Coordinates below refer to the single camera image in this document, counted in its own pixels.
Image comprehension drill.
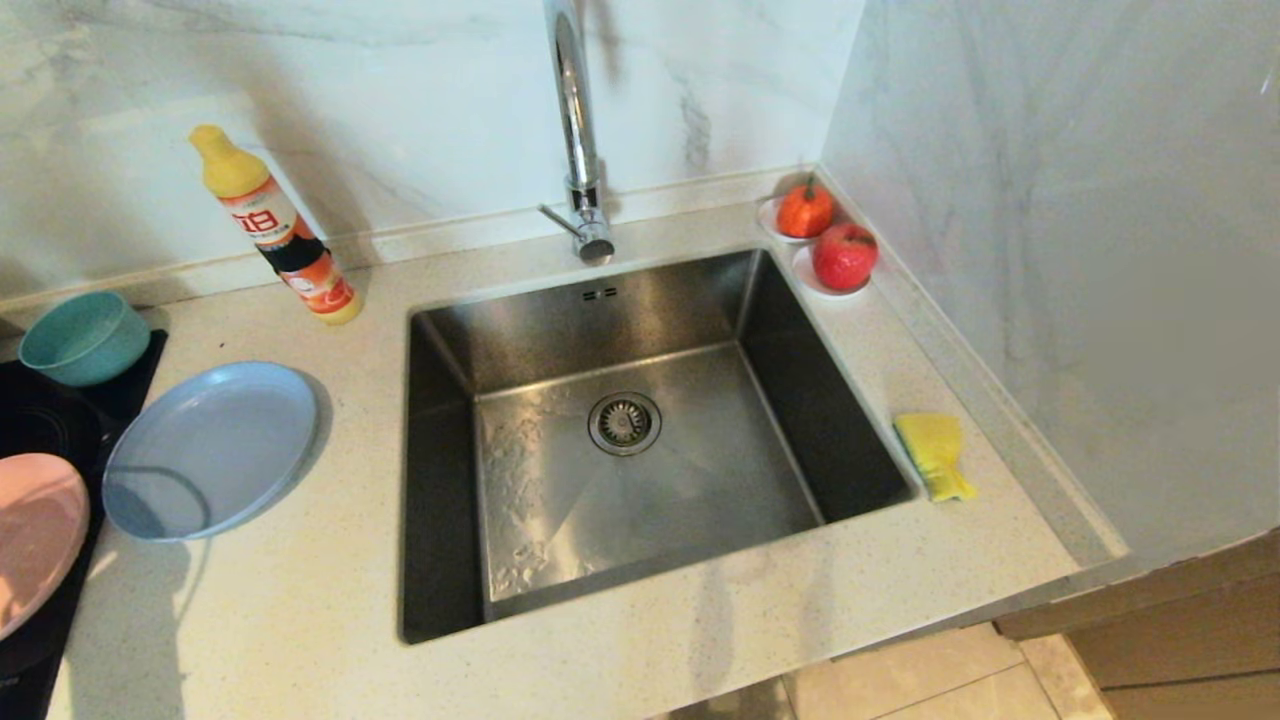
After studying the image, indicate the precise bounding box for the blue bowl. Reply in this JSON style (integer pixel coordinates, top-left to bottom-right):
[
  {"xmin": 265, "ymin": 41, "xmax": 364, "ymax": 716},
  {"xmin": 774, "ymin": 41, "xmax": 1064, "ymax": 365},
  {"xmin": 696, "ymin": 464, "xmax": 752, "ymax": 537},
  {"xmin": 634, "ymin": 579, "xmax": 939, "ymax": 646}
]
[{"xmin": 19, "ymin": 290, "xmax": 153, "ymax": 388}]

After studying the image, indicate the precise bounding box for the orange detergent bottle yellow cap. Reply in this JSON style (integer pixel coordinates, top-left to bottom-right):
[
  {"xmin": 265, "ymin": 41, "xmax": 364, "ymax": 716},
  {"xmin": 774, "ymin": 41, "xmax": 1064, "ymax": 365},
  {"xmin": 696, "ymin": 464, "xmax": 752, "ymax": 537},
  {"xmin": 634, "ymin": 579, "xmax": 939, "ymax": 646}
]
[{"xmin": 190, "ymin": 125, "xmax": 364, "ymax": 326}]

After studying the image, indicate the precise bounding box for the small white dish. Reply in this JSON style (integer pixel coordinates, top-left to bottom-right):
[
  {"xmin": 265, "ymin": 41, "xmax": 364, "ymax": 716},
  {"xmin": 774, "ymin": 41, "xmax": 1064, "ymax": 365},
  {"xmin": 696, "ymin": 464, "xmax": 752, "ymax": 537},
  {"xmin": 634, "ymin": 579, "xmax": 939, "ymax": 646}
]
[
  {"xmin": 757, "ymin": 196, "xmax": 836, "ymax": 247},
  {"xmin": 793, "ymin": 246, "xmax": 874, "ymax": 300}
]

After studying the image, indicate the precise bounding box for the pink plate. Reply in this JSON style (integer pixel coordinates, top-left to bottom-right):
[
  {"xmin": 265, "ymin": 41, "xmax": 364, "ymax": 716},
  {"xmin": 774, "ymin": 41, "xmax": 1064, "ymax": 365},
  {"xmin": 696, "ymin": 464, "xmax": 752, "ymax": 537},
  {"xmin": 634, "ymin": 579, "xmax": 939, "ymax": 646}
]
[{"xmin": 0, "ymin": 453, "xmax": 92, "ymax": 642}]

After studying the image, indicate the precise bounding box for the chrome faucet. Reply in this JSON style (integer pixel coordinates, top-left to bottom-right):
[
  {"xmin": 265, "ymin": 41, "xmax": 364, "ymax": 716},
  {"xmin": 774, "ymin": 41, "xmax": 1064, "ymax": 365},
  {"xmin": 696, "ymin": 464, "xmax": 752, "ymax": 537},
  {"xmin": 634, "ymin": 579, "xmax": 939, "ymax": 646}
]
[{"xmin": 537, "ymin": 0, "xmax": 617, "ymax": 266}]

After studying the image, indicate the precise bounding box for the yellow green sponge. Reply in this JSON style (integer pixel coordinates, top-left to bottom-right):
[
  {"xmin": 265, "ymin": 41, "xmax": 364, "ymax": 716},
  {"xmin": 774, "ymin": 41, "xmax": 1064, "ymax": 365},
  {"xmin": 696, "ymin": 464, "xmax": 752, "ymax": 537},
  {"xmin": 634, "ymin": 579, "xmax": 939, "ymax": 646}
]
[{"xmin": 893, "ymin": 412, "xmax": 979, "ymax": 504}]

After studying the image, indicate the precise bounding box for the brown wooden cabinet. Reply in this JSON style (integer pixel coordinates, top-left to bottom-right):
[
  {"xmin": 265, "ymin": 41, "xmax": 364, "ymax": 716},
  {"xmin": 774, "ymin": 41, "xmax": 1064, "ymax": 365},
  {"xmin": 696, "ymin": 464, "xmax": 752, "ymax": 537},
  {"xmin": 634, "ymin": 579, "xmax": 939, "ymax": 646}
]
[{"xmin": 995, "ymin": 530, "xmax": 1280, "ymax": 720}]

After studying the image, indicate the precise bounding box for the metal sink drain strainer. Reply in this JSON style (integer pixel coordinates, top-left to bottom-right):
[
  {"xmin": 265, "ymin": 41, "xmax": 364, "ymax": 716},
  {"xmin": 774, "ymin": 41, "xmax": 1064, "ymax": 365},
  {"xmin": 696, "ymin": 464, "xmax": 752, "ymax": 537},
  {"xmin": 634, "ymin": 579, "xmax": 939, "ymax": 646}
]
[{"xmin": 588, "ymin": 390, "xmax": 664, "ymax": 457}]

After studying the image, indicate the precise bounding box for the orange toy persimmon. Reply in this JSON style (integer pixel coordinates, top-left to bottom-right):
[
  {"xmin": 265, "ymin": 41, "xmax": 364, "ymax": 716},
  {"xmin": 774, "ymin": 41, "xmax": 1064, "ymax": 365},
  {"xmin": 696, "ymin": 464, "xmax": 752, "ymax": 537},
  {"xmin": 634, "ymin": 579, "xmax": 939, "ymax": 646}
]
[{"xmin": 777, "ymin": 176, "xmax": 837, "ymax": 240}]

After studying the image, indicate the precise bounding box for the light blue plate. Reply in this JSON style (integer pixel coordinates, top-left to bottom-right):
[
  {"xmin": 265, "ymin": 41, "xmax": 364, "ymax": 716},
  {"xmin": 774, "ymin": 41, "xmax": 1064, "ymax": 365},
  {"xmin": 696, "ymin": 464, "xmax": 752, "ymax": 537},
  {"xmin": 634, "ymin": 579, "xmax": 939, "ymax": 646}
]
[{"xmin": 103, "ymin": 361, "xmax": 321, "ymax": 542}]

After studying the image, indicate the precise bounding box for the stainless steel sink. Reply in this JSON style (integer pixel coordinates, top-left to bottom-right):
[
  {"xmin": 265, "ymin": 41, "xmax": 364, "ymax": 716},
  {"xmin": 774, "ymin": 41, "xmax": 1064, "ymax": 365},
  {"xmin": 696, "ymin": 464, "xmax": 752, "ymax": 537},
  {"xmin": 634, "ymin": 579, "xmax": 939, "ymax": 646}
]
[{"xmin": 400, "ymin": 248, "xmax": 916, "ymax": 646}]

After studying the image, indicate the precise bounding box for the black induction cooktop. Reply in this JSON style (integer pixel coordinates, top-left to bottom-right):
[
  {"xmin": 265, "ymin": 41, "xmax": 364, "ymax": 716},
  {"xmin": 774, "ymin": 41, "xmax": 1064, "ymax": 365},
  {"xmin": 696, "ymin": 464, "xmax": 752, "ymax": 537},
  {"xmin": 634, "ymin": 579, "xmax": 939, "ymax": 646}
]
[{"xmin": 0, "ymin": 330, "xmax": 169, "ymax": 720}]

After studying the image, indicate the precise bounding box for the red toy apple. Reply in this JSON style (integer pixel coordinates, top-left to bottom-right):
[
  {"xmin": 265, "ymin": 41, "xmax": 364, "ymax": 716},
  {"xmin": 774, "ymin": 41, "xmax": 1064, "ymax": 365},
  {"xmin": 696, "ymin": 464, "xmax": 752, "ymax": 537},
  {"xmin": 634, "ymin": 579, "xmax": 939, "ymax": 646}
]
[{"xmin": 812, "ymin": 222, "xmax": 880, "ymax": 292}]

